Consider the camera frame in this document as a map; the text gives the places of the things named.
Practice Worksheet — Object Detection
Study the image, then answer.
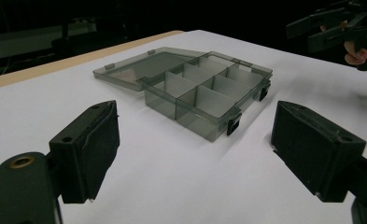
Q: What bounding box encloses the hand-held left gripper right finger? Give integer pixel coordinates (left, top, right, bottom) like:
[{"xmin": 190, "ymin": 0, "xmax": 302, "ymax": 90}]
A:
[{"xmin": 270, "ymin": 100, "xmax": 367, "ymax": 203}]

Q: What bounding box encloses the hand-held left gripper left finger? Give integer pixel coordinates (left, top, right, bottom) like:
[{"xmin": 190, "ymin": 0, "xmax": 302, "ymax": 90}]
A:
[{"xmin": 49, "ymin": 100, "xmax": 120, "ymax": 204}]

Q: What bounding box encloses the transparent grey compartment storage box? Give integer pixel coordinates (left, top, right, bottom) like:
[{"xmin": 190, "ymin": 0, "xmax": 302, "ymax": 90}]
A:
[{"xmin": 92, "ymin": 46, "xmax": 274, "ymax": 143}]

